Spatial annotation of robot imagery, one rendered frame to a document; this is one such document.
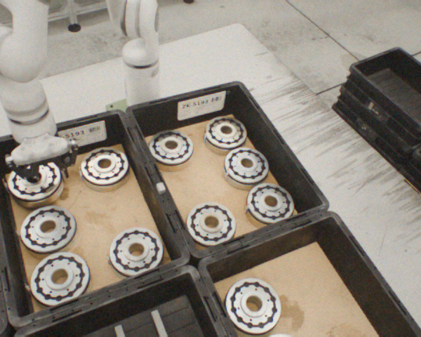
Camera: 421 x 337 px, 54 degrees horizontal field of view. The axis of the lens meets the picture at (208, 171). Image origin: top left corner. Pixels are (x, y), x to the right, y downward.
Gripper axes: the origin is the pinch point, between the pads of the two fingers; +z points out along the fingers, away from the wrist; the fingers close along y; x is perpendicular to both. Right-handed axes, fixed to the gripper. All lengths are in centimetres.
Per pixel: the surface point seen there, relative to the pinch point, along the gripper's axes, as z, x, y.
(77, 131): -3.5, -7.3, -7.8
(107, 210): 4.2, 9.4, -8.6
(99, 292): -5.8, 30.2, -2.3
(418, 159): 40, 7, -124
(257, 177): 1.0, 15.1, -41.5
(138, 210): 4.2, 11.8, -14.8
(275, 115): 17, -13, -67
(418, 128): 29, 0, -123
